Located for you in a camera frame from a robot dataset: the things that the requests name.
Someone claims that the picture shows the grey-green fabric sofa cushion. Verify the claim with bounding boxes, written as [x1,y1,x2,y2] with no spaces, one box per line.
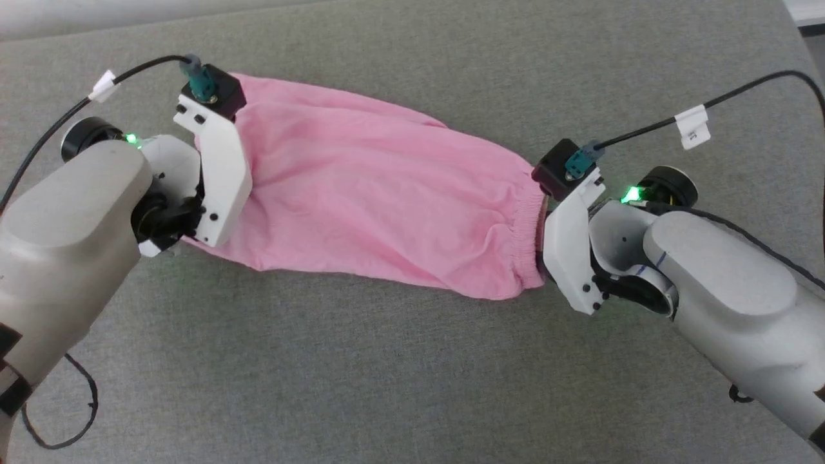
[0,0,825,464]

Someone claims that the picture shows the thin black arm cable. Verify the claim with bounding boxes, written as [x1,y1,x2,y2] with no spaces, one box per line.
[635,201,825,291]

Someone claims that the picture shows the thin black left camera cable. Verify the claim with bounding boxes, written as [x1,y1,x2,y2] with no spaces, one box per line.
[0,55,217,213]

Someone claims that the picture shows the thin black camera cable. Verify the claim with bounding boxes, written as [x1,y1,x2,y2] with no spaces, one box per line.
[566,70,825,194]
[0,55,217,213]

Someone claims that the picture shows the pink cloth shorts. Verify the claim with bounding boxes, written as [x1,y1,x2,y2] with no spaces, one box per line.
[184,72,548,301]

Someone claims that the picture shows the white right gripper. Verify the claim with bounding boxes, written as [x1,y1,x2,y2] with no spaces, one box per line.
[543,168,608,316]

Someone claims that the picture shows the thin black looped cable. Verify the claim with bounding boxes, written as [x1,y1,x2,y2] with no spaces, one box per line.
[21,351,99,450]

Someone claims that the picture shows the white cable label tag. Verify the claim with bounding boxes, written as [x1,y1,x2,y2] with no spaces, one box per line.
[675,105,712,150]
[88,70,122,104]

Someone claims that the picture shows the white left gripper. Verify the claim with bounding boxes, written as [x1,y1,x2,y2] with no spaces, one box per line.
[173,97,254,249]

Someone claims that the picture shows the thin black right camera cable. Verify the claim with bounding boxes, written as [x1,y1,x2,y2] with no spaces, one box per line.
[566,70,825,194]

